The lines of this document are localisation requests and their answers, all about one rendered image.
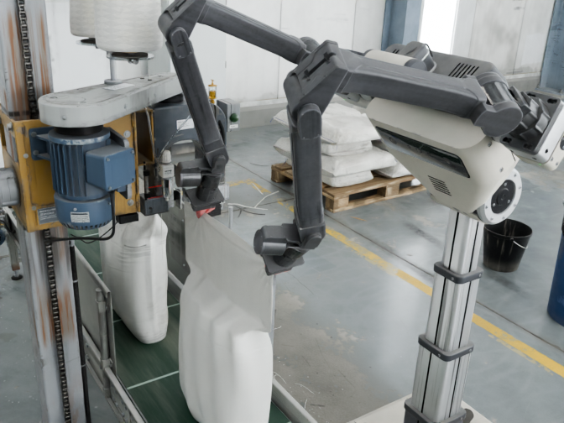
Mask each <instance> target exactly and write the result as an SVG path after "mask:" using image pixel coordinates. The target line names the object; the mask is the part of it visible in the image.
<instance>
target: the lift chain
mask: <svg viewBox="0 0 564 423"><path fill-rule="evenodd" d="M19 1H23V3H19ZM17 7H18V21H19V22H20V23H19V29H20V34H21V44H22V47H23V48H22V51H23V60H24V62H23V65H24V71H25V80H26V85H27V86H26V87H27V95H28V103H29V116H30V120H31V119H38V112H37V109H36V108H37V104H36V98H35V89H34V75H33V73H32V72H33V66H32V61H31V51H30V48H29V47H30V43H29V36H28V34H29V28H28V23H27V13H26V5H25V0H17ZM20 8H23V10H20ZM21 14H24V17H21V16H20V15H21ZM22 21H24V23H22ZM22 28H26V29H22ZM24 34H26V36H24ZM24 40H27V41H28V42H27V43H24ZM24 47H28V48H27V49H25V48H24ZM25 53H29V55H25ZM26 60H29V61H26ZM27 65H30V68H27V67H26V66H27ZM28 72H30V74H28ZM28 78H31V80H28ZM29 84H32V86H29ZM30 90H33V92H29V91H30ZM31 96H33V98H30V97H31ZM31 102H34V104H30V103H31ZM32 108H34V110H32ZM32 114H36V115H35V116H32ZM46 233H48V235H45V234H46ZM43 234H44V240H46V238H48V239H51V234H50V229H49V228H48V229H47V230H45V229H44V230H43ZM46 244H47V243H44V247H45V255H46V258H47V259H46V263H47V268H48V276H49V285H50V296H51V297H50V299H51V305H52V313H53V322H54V329H55V340H56V342H55V343H56V349H57V357H58V365H59V373H60V387H61V391H62V392H61V394H62V399H63V400H62V401H63V407H64V408H63V409H64V415H65V423H67V422H68V423H71V410H70V402H69V395H68V387H67V378H66V371H65V359H64V357H65V356H64V350H63V342H62V334H61V325H60V315H59V314H60V311H59V306H58V304H59V303H58V297H57V289H56V280H55V269H54V267H55V265H54V260H53V250H52V242H50V243H49V244H48V245H46ZM48 248H49V249H48ZM48 253H51V254H48ZM49 258H51V259H49ZM49 263H52V264H49ZM50 268H52V269H50ZM52 272H53V274H51V273H52ZM51 277H53V279H51ZM51 282H54V283H52V284H51ZM53 286H54V288H52V287H53ZM52 291H54V292H53V293H52ZM53 296H55V297H53ZM54 300H56V301H54ZM53 301H54V302H53ZM55 305H56V306H55ZM55 310H57V311H55ZM55 314H57V315H55ZM57 318H58V320H56V319H57ZM56 323H58V324H56ZM57 327H59V328H57ZM56 328H57V329H56ZM57 332H59V333H57ZM58 336H60V337H58ZM58 341H60V342H58ZM59 345H60V346H59ZM59 349H61V350H59ZM60 353H61V354H60ZM59 354H60V355H59ZM61 362H63V363H61ZM61 366H63V367H61ZM61 370H64V371H61ZM62 374H64V375H62ZM63 383H64V384H63ZM63 387H64V388H63ZM64 391H65V392H64ZM65 394H66V395H65ZM66 402H67V403H66ZM65 403H66V404H65ZM66 406H67V407H66ZM66 410H68V411H66ZM67 418H69V419H67Z"/></svg>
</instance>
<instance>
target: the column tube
mask: <svg viewBox="0 0 564 423"><path fill-rule="evenodd" d="M25 5H26V13H27V23H28V28H29V34H28V36H29V43H30V47H29V48H30V51H31V61H32V66H33V72H32V73H33V75H34V89H35V98H36V104H37V108H36V109H37V112H38V119H39V104H38V100H39V98H40V97H41V96H43V95H46V94H50V93H54V84H53V75H52V66H51V58H50V42H49V33H48V24H47V15H46V6H45V0H25ZM19 23H20V22H19V21H18V7H17V0H0V101H1V107H2V111H3V112H4V113H5V114H6V115H7V116H8V117H9V118H10V119H13V120H14V121H23V120H30V116H29V103H28V95H27V87H26V86H27V85H26V80H25V71H24V58H23V51H22V48H23V47H22V44H21V34H20V29H19ZM4 132H5V139H6V145H7V151H8V153H9V154H10V156H11V157H12V158H13V160H14V161H15V162H18V156H17V149H16V142H15V137H14V136H13V135H12V134H11V133H10V132H9V131H8V130H7V129H6V128H5V127H4ZM15 215H16V222H17V228H18V240H19V247H20V253H21V259H22V266H23V278H24V285H25V291H26V298H27V304H28V311H29V323H30V330H31V336H32V343H33V349H34V361H35V367H36V374H37V380H38V385H39V397H40V404H41V410H42V419H43V423H65V415H64V409H63V408H64V407H63V401H62V400H63V399H62V394H61V392H62V391H61V387H60V373H59V365H58V357H57V349H56V343H55V342H56V340H55V329H54V322H53V313H52V305H51V299H50V297H51V296H50V285H49V276H48V268H47V263H46V259H47V258H46V255H45V247H44V234H43V230H44V229H43V230H38V231H35V232H27V230H26V228H25V227H24V225H23V224H22V223H21V221H20V219H19V218H18V216H17V214H16V213H15ZM50 234H51V239H52V238H68V229H67V227H64V226H60V227H52V228H50ZM52 250H53V260H54V265H55V267H54V269H55V280H56V289H57V297H58V303H59V304H58V306H59V311H60V314H59V315H60V325H61V334H62V342H63V350H64V356H65V357H64V359H65V371H66V378H67V387H68V395H69V402H70V417H71V423H86V410H85V405H84V391H83V383H82V373H81V357H80V348H79V340H78V331H77V322H76V306H75V297H74V289H73V280H72V271H71V255H70V246H69V240H67V241H59V242H52Z"/></svg>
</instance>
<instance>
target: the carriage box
mask: <svg viewBox="0 0 564 423"><path fill-rule="evenodd" d="M3 125H4V126H3ZM48 126H50V125H47V124H44V123H42V122H41V121H40V119H31V120H23V121H14V120H13V119H10V118H9V117H8V116H7V115H6V114H5V113H4V112H3V111H2V107H1V102H0V139H1V145H2V151H3V163H4V167H5V168H13V171H14V173H15V175H16V178H17V182H18V190H19V204H17V205H15V206H11V207H12V208H13V210H14V211H15V213H16V214H17V216H18V218H19V219H20V221H21V223H22V224H23V225H24V227H25V228H26V230H27V232H35V231H38V230H43V229H47V228H52V227H60V226H63V225H62V224H61V223H60V222H59V221H58V222H49V223H45V224H40V225H39V217H38V210H37V209H42V208H46V207H52V206H55V198H54V193H55V190H54V189H53V181H52V174H51V165H50V161H48V160H46V159H41V160H33V159H32V157H31V149H30V142H29V129H30V128H41V127H48ZM4 127H5V128H6V129H7V130H8V131H9V132H10V133H11V134H12V135H13V136H14V137H15V142H16V149H17V156H18V162H15V161H14V160H13V158H12V157H11V156H10V154H9V153H8V151H7V145H6V139H5V132H4ZM103 127H105V128H106V127H111V128H112V129H114V130H115V131H117V132H118V133H120V134H121V135H122V136H123V137H124V138H126V139H127V140H128V142H129V147H130V148H133V149H134V158H135V175H136V180H135V181H134V182H133V183H132V198H131V199H126V198H124V197H123V196H122V195H121V194H120V193H119V192H116V191H115V192H114V195H115V216H119V215H123V214H129V213H133V212H140V198H139V181H138V147H137V130H136V112H133V113H130V114H128V115H126V116H124V117H121V118H119V119H116V120H114V121H111V122H110V123H105V124H103Z"/></svg>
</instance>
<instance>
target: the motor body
mask: <svg viewBox="0 0 564 423"><path fill-rule="evenodd" d="M48 137H49V139H48V142H49V150H50V165H51V174H52V181H53V189H54V190H55V193H54V198H55V210H56V216H57V219H58V221H59V222H60V223H61V224H62V225H63V226H64V227H68V228H70V229H74V230H92V229H97V228H99V227H104V226H106V225H107V224H108V223H109V222H110V221H111V220H112V207H111V201H110V196H109V193H108V192H107V191H105V190H104V189H102V188H99V187H97V186H94V185H90V184H88V183H87V178H86V157H85V155H86V152H87V151H90V150H93V149H98V148H101V147H104V146H107V145H110V144H111V139H109V137H110V130H109V129H108V128H105V127H104V129H103V130H102V131H101V132H99V133H94V134H89V135H81V136H70V135H63V134H59V133H57V132H56V131H55V130H54V129H51V130H50V131H49V132H48Z"/></svg>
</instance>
